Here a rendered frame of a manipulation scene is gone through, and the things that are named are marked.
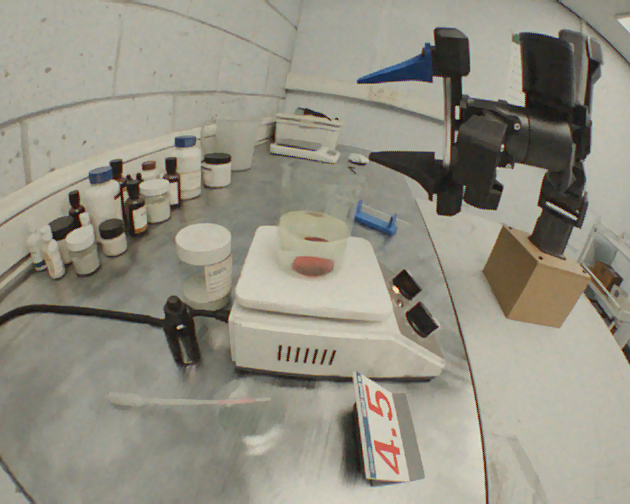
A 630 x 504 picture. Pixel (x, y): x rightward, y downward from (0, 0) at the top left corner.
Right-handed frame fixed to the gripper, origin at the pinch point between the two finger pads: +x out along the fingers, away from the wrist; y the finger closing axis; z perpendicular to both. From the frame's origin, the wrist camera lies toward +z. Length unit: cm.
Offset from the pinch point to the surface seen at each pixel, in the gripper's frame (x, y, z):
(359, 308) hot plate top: 0.8, 7.2, 16.0
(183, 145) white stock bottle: 42.0, 4.9, -9.1
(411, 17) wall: 6, -8, -150
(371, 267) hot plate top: 1.4, 9.5, 10.4
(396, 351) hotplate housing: -2.4, 11.6, 17.0
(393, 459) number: -4.6, 12.0, 25.8
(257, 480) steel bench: 3.8, 9.8, 30.6
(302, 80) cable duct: 67, 22, -119
